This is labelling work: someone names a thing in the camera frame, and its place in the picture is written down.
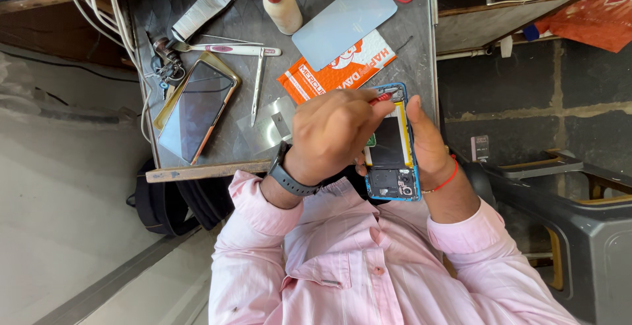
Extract white printed tube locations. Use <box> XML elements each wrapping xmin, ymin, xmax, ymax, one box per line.
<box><xmin>171</xmin><ymin>0</ymin><xmax>241</xmax><ymax>42</ymax></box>

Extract person's right hand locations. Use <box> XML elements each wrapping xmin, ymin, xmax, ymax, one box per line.
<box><xmin>355</xmin><ymin>94</ymin><xmax>460</xmax><ymax>193</ymax></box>

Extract orange and white packet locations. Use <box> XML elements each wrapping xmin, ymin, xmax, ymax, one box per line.
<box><xmin>276</xmin><ymin>29</ymin><xmax>398</xmax><ymax>106</ymax></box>

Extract white toothbrush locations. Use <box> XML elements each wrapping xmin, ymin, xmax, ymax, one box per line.
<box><xmin>172</xmin><ymin>41</ymin><xmax>282</xmax><ymax>58</ymax></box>

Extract bundle of white cables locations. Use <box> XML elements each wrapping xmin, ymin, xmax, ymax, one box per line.
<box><xmin>32</xmin><ymin>0</ymin><xmax>155</xmax><ymax>144</ymax></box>

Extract red screwdriver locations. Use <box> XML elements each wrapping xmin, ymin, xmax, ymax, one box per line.
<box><xmin>368</xmin><ymin>92</ymin><xmax>396</xmax><ymax>108</ymax></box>

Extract dark grey smartwatch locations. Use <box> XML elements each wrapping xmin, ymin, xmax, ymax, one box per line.
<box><xmin>268</xmin><ymin>141</ymin><xmax>325</xmax><ymax>198</ymax></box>

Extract clear plastic film sheet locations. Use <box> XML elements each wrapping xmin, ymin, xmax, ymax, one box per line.
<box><xmin>236</xmin><ymin>95</ymin><xmax>297</xmax><ymax>156</ymax></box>

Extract pale blue screen protector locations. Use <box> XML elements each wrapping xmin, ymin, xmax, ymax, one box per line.
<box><xmin>291</xmin><ymin>0</ymin><xmax>399</xmax><ymax>73</ymax></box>

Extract red thread bracelet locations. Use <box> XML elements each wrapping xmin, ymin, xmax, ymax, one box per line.
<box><xmin>422</xmin><ymin>154</ymin><xmax>459</xmax><ymax>195</ymax></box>

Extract metal tweezers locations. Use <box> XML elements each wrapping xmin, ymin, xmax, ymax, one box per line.
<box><xmin>250</xmin><ymin>48</ymin><xmax>267</xmax><ymax>128</ymax></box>

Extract orange plastic bag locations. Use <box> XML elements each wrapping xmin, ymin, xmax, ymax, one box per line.
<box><xmin>522</xmin><ymin>0</ymin><xmax>632</xmax><ymax>54</ymax></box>

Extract black backpack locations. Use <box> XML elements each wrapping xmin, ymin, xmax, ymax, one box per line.
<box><xmin>125</xmin><ymin>159</ymin><xmax>236</xmax><ymax>237</ymax></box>

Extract gold phone case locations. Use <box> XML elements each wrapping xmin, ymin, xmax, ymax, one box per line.
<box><xmin>152</xmin><ymin>51</ymin><xmax>242</xmax><ymax>131</ymax></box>

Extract dark grey plastic stool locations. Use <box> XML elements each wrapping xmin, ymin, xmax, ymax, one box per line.
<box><xmin>461</xmin><ymin>149</ymin><xmax>632</xmax><ymax>325</ymax></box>

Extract blue smartphone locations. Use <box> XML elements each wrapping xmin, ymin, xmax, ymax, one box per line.
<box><xmin>363</xmin><ymin>82</ymin><xmax>422</xmax><ymax>203</ymax></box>

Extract glue bottle with red cap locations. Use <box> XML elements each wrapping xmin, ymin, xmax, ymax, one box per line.
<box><xmin>260</xmin><ymin>0</ymin><xmax>304</xmax><ymax>36</ymax></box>

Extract thin metal needle tool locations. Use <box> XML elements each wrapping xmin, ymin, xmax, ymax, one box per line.
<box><xmin>199</xmin><ymin>34</ymin><xmax>265</xmax><ymax>46</ymax></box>

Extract wooden shelf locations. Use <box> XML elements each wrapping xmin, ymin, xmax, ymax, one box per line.
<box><xmin>434</xmin><ymin>0</ymin><xmax>632</xmax><ymax>61</ymax></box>

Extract smartphone with dark screen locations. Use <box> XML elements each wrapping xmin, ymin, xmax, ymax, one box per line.
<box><xmin>157</xmin><ymin>60</ymin><xmax>238</xmax><ymax>166</ymax></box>

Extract bunch of keys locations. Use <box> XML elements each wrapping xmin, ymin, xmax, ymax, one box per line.
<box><xmin>145</xmin><ymin>36</ymin><xmax>187</xmax><ymax>100</ymax></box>

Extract pink shirt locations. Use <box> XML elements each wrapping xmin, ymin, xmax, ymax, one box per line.
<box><xmin>207</xmin><ymin>169</ymin><xmax>579</xmax><ymax>325</ymax></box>

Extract clear plastic bag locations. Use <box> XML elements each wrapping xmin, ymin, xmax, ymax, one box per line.
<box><xmin>0</xmin><ymin>51</ymin><xmax>41</xmax><ymax>114</ymax></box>

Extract person's left hand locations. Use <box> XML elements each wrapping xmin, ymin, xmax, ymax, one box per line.
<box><xmin>283</xmin><ymin>87</ymin><xmax>396</xmax><ymax>188</ymax></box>

